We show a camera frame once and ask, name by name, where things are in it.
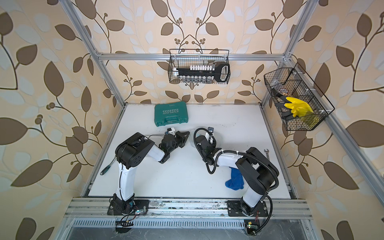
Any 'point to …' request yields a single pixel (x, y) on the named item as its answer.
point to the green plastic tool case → (174, 112)
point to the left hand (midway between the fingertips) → (189, 130)
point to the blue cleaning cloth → (237, 182)
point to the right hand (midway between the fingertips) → (205, 141)
